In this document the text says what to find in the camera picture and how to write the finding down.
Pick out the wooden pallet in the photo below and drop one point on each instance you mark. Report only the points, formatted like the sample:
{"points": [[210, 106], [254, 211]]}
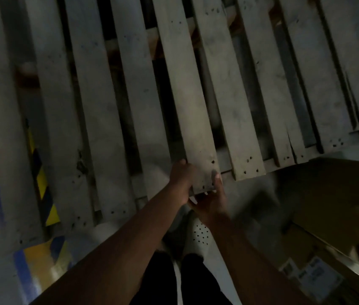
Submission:
{"points": [[97, 107]]}

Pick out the person's left hand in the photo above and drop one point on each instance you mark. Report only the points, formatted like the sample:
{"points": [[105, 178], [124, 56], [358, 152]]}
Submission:
{"points": [[182, 181]]}

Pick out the yellow black hazard tape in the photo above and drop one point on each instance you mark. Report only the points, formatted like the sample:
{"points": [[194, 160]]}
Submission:
{"points": [[44, 190]]}

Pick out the white perforated right shoe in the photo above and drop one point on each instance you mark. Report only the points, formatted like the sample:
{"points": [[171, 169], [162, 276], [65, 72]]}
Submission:
{"points": [[200, 235]]}

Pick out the cardboard box white label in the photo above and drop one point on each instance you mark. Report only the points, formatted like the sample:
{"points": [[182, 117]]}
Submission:
{"points": [[319, 276]]}

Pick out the person's left forearm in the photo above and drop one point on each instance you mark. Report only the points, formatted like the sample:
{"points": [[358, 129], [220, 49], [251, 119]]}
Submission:
{"points": [[112, 260]]}

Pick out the black trousers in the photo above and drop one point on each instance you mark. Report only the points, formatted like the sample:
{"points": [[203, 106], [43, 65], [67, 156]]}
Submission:
{"points": [[154, 282]]}

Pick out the person's right forearm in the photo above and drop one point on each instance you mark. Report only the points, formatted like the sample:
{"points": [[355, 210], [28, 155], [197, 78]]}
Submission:
{"points": [[249, 270]]}

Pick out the person's right hand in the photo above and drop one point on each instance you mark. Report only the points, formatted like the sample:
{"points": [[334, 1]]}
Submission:
{"points": [[214, 208]]}

